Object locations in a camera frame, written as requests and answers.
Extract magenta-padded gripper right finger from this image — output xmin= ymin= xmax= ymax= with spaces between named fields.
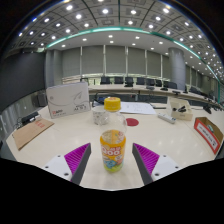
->
xmin=131 ymin=142 xmax=183 ymax=186

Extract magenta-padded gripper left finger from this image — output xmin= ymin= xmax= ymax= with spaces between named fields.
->
xmin=42 ymin=142 xmax=92 ymax=186

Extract yellow-capped orange-label drink bottle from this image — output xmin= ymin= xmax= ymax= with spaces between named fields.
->
xmin=99 ymin=96 xmax=128 ymax=173

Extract flat round red coaster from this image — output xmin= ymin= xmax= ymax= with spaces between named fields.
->
xmin=125 ymin=117 xmax=140 ymax=127

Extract white patterned paper cup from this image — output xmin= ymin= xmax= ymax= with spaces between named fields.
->
xmin=91 ymin=105 xmax=109 ymax=126

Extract white paper sheet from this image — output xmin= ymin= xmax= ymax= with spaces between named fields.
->
xmin=119 ymin=101 xmax=158 ymax=116

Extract brown paper envelope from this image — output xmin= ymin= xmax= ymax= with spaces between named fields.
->
xmin=12 ymin=118 xmax=55 ymax=151

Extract small open white box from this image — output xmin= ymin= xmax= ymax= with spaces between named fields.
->
xmin=165 ymin=96 xmax=194 ymax=122

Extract white copy paper box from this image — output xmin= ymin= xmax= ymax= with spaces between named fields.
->
xmin=45 ymin=81 xmax=92 ymax=120

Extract black desk device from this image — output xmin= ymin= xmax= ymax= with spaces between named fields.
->
xmin=20 ymin=111 xmax=40 ymax=126

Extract black flat bag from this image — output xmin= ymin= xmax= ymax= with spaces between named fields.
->
xmin=91 ymin=91 xmax=116 ymax=108

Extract cardboard box with red label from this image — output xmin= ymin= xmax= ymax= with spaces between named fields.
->
xmin=193 ymin=116 xmax=224 ymax=156

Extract round ceiling lights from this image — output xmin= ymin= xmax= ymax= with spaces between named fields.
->
xmin=18 ymin=3 xmax=224 ymax=78

